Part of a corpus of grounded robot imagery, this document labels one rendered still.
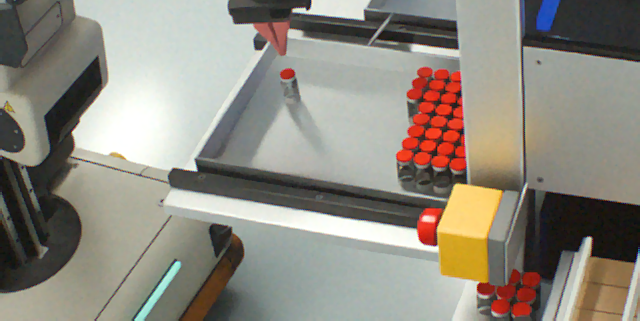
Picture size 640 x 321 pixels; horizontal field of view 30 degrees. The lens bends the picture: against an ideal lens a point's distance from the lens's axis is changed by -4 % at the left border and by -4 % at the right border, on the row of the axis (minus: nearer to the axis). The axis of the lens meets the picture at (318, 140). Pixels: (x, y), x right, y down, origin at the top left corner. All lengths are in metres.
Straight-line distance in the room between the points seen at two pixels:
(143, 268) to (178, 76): 0.98
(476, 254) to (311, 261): 1.42
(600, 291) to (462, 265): 0.16
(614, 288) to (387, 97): 0.48
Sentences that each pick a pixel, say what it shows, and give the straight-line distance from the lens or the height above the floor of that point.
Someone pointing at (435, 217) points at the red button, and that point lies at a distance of 1.30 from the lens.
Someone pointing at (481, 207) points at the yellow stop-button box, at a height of 1.03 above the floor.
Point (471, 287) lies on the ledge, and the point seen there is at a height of 0.88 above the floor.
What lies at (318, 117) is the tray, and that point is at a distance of 1.64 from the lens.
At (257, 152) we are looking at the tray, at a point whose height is 0.88.
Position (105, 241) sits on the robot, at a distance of 2.42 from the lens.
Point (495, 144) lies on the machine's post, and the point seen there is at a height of 1.07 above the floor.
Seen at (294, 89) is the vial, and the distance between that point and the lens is 1.65.
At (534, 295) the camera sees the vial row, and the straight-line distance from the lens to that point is 1.33.
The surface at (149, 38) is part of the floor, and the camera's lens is 3.39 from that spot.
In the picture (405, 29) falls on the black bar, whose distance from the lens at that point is 1.74.
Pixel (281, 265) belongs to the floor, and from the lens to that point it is 2.68.
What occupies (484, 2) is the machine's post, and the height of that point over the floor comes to 1.25.
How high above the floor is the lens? 1.93
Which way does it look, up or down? 41 degrees down
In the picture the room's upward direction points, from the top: 9 degrees counter-clockwise
